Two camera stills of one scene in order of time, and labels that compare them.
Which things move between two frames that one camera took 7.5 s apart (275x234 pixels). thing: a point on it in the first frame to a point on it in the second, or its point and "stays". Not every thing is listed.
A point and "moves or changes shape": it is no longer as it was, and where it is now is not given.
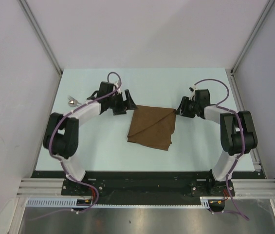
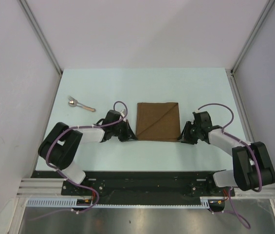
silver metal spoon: [73, 103] stays
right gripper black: [182, 109] to [185, 136]
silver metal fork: [71, 98] stays
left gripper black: [128, 104] to [129, 134]
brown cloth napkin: [153, 126] moves or changes shape
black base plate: [147, 184] stays
